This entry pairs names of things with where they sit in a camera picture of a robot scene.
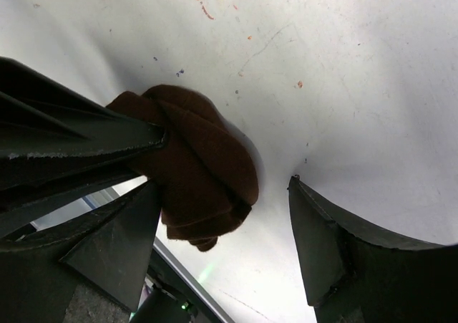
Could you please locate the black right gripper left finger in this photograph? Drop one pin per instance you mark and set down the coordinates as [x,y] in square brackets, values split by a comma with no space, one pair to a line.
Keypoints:
[37,286]

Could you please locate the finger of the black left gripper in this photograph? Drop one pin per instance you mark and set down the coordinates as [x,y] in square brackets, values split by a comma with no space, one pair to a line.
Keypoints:
[49,131]
[20,207]

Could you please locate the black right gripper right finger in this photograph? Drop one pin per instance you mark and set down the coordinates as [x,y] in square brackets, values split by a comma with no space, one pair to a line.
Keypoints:
[356,271]

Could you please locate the brown sock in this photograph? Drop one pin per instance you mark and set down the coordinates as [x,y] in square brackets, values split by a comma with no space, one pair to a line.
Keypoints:
[207,178]

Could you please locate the aluminium frame rail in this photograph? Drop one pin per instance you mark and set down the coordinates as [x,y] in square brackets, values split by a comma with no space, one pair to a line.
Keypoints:
[186,283]

